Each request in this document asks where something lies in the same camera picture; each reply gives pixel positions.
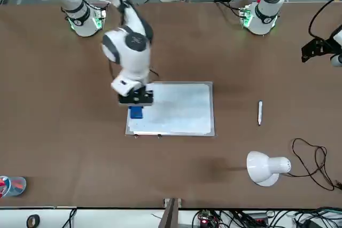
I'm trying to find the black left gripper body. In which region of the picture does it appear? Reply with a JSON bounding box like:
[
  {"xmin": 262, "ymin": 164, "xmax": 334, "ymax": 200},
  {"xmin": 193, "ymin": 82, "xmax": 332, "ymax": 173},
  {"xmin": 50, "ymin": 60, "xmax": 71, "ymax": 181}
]
[{"xmin": 319, "ymin": 38, "xmax": 338, "ymax": 58}]

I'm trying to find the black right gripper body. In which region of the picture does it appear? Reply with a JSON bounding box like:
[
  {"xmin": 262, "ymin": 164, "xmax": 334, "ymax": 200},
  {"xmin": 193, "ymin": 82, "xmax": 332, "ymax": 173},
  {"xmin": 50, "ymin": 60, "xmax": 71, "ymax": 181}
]
[{"xmin": 125, "ymin": 85, "xmax": 149, "ymax": 106}]

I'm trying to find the blue whiteboard eraser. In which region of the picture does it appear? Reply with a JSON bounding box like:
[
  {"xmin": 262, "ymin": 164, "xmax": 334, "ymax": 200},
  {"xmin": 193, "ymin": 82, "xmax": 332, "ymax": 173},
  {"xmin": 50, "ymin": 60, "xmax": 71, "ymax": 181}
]
[{"xmin": 128, "ymin": 105, "xmax": 145, "ymax": 120}]

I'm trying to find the white whiteboard marker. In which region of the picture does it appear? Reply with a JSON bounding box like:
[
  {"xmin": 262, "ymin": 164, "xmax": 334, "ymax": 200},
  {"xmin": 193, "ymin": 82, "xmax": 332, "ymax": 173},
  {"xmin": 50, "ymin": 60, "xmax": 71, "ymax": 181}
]
[{"xmin": 257, "ymin": 100, "xmax": 264, "ymax": 127}]

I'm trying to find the silver framed whiteboard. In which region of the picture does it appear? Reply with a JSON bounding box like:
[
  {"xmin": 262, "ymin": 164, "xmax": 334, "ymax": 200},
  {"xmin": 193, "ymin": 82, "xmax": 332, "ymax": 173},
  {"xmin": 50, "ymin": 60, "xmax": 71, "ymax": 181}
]
[{"xmin": 125, "ymin": 80, "xmax": 216, "ymax": 138}]

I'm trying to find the white desk lamp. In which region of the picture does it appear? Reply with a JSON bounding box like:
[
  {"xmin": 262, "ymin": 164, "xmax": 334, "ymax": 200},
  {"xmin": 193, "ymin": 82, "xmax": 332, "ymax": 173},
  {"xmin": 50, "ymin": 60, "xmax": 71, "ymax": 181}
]
[{"xmin": 246, "ymin": 151, "xmax": 292, "ymax": 188}]

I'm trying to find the green circuit board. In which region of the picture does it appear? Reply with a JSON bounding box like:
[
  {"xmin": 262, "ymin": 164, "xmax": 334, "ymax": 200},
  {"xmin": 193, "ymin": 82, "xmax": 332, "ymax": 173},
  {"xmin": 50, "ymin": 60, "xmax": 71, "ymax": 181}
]
[{"xmin": 197, "ymin": 209, "xmax": 219, "ymax": 227}]

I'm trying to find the clear plastic pen cup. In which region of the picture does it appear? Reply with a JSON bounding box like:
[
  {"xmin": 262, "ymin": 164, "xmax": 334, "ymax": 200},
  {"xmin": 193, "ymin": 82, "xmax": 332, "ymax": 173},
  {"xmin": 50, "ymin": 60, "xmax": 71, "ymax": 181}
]
[{"xmin": 0, "ymin": 176, "xmax": 27, "ymax": 199}]

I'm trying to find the black tape roll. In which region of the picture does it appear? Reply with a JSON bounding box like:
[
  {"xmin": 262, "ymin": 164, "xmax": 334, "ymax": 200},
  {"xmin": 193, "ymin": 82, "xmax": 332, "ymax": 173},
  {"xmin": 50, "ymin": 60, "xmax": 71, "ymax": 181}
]
[{"xmin": 26, "ymin": 214, "xmax": 41, "ymax": 228}]

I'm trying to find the black power strip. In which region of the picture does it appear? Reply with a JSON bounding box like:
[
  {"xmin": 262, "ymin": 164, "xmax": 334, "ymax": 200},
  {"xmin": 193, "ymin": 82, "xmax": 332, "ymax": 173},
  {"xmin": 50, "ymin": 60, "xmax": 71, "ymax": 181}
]
[{"xmin": 247, "ymin": 213, "xmax": 269, "ymax": 224}]

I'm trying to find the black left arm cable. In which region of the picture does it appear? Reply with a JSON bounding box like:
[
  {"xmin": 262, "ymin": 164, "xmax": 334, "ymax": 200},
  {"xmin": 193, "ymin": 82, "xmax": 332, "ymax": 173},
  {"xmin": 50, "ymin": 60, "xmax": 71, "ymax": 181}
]
[{"xmin": 308, "ymin": 0, "xmax": 342, "ymax": 39}]

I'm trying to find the aluminium frame post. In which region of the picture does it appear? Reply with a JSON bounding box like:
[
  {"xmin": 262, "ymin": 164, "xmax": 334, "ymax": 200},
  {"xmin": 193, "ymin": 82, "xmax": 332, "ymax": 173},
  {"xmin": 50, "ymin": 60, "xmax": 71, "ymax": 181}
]
[{"xmin": 160, "ymin": 198, "xmax": 183, "ymax": 228}]

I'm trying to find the black lamp cable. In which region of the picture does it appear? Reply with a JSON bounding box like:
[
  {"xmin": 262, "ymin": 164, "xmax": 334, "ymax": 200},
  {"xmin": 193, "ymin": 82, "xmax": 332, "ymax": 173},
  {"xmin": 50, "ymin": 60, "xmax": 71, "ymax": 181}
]
[{"xmin": 283, "ymin": 138, "xmax": 342, "ymax": 192}]

